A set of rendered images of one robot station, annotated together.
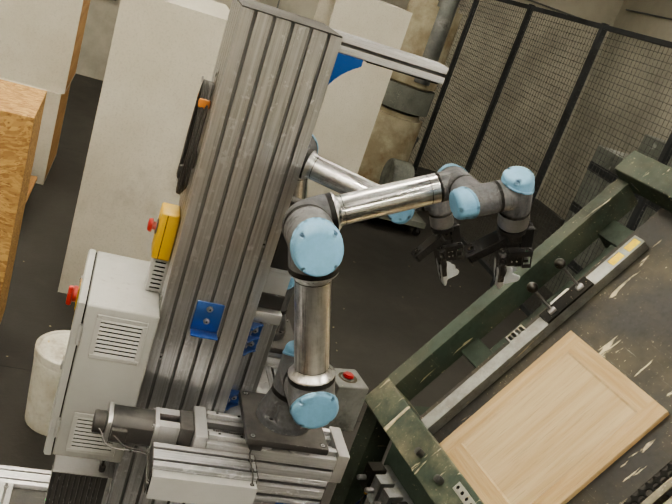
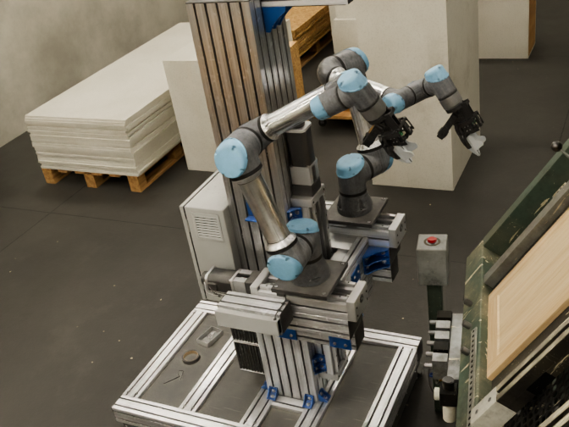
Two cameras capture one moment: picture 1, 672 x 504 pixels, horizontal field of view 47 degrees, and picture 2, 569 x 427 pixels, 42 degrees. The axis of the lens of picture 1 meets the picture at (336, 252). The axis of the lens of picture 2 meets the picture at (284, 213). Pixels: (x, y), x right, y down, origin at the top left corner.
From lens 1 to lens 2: 1.74 m
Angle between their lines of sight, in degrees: 45
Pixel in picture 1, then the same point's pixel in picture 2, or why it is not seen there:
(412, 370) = (494, 232)
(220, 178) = (222, 115)
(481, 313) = (548, 174)
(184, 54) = not seen: outside the picture
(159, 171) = (417, 75)
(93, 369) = (203, 246)
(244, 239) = not seen: hidden behind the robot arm
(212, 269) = not seen: hidden behind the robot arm
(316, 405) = (278, 264)
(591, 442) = (556, 292)
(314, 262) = (228, 169)
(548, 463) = (528, 311)
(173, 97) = (410, 11)
